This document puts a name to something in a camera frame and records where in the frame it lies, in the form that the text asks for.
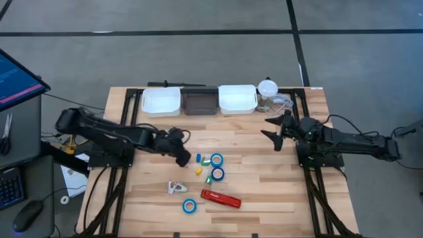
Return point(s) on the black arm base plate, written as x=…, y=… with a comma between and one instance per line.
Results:
x=324, y=161
x=105, y=161

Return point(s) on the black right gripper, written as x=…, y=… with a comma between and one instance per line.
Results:
x=291, y=129

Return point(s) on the black keyboard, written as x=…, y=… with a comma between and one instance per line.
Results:
x=10, y=188

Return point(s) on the dark translucent plastic bin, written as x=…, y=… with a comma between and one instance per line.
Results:
x=200, y=100

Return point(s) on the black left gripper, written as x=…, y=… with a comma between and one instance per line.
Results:
x=168, y=142

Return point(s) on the white plastic bin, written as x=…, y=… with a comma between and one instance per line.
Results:
x=237, y=99
x=161, y=100

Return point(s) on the red stapler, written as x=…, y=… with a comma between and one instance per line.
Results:
x=219, y=198

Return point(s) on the blue tape roll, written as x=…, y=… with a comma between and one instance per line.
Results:
x=184, y=206
x=212, y=174
x=216, y=154

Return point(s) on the white mushroom table lamp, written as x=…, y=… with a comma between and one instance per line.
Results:
x=267, y=87

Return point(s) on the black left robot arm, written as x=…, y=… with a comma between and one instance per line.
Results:
x=99, y=130

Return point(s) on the black computer mouse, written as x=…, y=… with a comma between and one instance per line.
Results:
x=27, y=216

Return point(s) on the small green staple remover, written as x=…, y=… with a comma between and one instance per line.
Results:
x=209, y=180
x=205, y=162

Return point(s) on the computer monitor blue screen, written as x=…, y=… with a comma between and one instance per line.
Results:
x=16, y=82

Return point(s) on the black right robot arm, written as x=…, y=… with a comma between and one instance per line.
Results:
x=350, y=137

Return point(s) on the grey desk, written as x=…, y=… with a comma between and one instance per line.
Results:
x=26, y=132

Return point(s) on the white claw staple remover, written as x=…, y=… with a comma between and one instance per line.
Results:
x=172, y=188

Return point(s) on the yellow clamp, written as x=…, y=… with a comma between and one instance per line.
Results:
x=70, y=148

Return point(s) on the black aluminium table frame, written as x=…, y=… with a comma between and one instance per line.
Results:
x=311, y=198

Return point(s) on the small yellow staple remover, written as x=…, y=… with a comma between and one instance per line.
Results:
x=199, y=171

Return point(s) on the white paper sheet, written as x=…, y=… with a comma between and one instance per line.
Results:
x=74, y=180

